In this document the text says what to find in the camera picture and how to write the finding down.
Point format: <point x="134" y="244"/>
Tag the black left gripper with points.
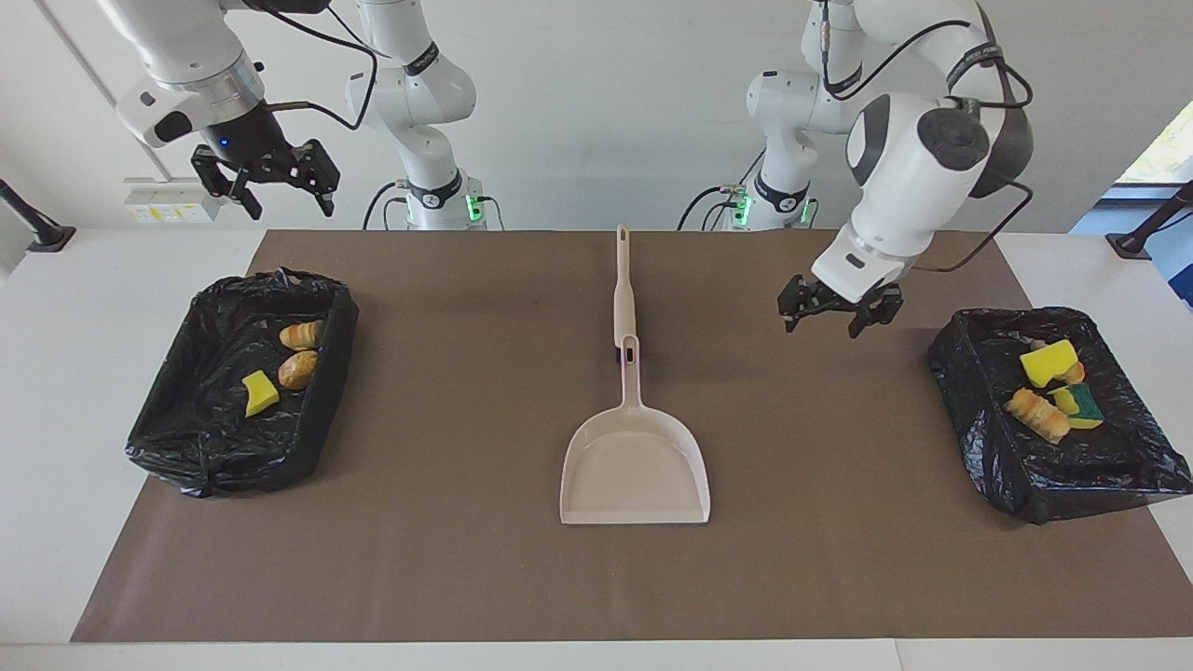
<point x="839" y="298"/>

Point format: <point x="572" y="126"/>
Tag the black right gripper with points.
<point x="252" y="149"/>

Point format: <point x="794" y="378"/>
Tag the pale striped foam chunk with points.
<point x="303" y="334"/>
<point x="1075" y="373"/>

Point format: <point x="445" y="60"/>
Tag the brown bread roll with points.
<point x="298" y="369"/>

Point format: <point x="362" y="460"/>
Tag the yellow sponge piece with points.
<point x="1049" y="362"/>
<point x="261" y="391"/>
<point x="1081" y="405"/>

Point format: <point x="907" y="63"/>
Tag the beige brush with black bristles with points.
<point x="623" y="289"/>

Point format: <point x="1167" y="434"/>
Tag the orange striped croissant piece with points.
<point x="1036" y="415"/>

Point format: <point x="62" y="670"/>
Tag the beige plastic dustpan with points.
<point x="634" y="466"/>

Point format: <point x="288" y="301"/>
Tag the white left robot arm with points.
<point x="923" y="177"/>

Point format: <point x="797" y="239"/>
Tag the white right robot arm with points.
<point x="186" y="56"/>

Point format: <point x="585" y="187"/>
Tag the bin lined with black bag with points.
<point x="1007" y="466"/>
<point x="205" y="438"/>

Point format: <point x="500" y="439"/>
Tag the black stand foot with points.
<point x="1132" y="244"/>
<point x="51" y="238"/>

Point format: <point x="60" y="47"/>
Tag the brown paper table mat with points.
<point x="596" y="578"/>

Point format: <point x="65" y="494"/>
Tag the bright window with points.
<point x="1165" y="149"/>

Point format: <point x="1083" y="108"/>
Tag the white wall socket box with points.
<point x="154" y="207"/>

